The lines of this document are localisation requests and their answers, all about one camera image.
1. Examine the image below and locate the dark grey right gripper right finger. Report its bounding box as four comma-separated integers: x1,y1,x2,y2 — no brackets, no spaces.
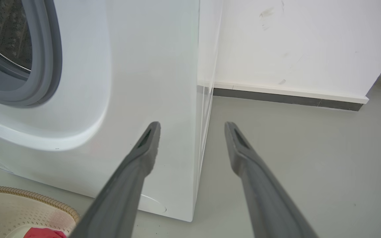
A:
224,121,318,238

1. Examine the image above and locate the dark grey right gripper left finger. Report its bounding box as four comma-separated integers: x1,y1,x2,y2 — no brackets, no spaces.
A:
68,121,161,238

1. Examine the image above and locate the red garment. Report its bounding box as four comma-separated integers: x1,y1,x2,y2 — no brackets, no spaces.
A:
23,227,68,238

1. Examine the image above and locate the cream perforated laundry basket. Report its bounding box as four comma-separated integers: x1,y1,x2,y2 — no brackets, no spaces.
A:
0,186,81,238

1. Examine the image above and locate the round drain filter cover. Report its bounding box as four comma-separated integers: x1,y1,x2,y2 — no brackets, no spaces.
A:
138,194,167,214

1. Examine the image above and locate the white and dark baseboard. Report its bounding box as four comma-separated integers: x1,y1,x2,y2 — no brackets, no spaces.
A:
213,83,369,112

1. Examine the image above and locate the white front-load washing machine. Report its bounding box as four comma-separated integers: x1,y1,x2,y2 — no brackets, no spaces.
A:
0,0,224,222

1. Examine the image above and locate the grey rubber door gasket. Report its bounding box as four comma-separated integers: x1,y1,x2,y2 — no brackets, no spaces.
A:
0,0,63,107

